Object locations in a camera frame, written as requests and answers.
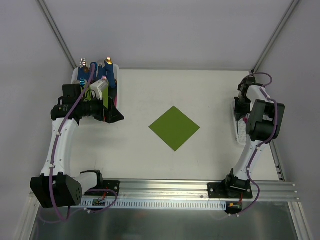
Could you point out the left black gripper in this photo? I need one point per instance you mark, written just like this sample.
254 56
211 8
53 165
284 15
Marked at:
106 113

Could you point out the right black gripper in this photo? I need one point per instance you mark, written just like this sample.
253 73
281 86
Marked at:
240 107

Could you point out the iridescent fork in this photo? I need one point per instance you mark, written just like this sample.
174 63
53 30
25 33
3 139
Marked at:
246 119

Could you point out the green paper napkin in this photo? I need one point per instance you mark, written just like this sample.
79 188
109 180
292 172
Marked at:
174 128

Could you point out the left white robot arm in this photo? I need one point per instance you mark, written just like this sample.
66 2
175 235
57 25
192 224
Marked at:
54 187

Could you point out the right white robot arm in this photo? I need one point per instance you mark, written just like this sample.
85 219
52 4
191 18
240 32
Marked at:
263 117

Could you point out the green napkin roll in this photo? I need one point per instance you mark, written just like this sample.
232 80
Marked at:
105 96
87 93

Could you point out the blue napkin roll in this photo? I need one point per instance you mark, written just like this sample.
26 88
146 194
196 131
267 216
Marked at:
93 72
83 70
101 71
109 68

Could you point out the white utensil tray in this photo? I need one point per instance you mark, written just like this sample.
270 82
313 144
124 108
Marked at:
239 128

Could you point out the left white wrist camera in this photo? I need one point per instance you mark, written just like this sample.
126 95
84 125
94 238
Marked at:
100 88

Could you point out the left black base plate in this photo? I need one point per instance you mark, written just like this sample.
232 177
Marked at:
113 185

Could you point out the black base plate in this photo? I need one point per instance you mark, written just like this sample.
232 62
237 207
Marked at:
113 185
217 190

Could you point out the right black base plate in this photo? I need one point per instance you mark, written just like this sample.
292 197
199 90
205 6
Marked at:
217 190

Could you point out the aluminium mounting rail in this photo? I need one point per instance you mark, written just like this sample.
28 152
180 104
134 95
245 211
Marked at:
191 190

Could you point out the white slotted cable duct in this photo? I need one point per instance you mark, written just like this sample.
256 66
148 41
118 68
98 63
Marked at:
154 204

